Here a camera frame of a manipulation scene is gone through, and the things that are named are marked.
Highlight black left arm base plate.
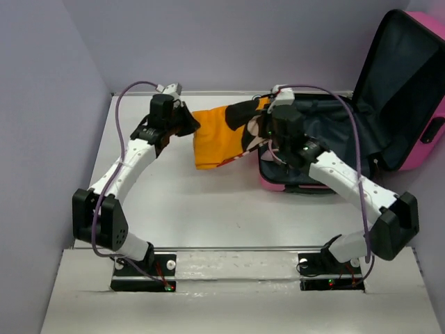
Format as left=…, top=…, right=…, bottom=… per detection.
left=110, top=252, right=177, bottom=293

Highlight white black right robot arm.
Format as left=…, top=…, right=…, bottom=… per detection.
left=266, top=105, right=419, bottom=273

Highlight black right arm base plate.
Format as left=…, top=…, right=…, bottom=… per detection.
left=296, top=253, right=365, bottom=292

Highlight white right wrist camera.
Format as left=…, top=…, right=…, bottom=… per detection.
left=270, top=85, right=295, bottom=109

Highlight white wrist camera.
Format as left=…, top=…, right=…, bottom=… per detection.
left=156, top=83, right=182, bottom=96
left=270, top=85, right=295, bottom=109

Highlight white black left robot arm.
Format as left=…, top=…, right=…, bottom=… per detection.
left=72, top=93, right=200, bottom=275

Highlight pink blue cat-ear headphones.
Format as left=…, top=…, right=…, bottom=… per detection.
left=260, top=140, right=286, bottom=165

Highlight orange cartoon mouse cloth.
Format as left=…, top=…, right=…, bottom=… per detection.
left=192, top=97, right=270, bottom=170

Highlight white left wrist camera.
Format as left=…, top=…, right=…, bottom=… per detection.
left=156, top=83, right=182, bottom=96

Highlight pink suitcase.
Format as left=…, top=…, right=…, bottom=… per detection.
left=250, top=9, right=445, bottom=193

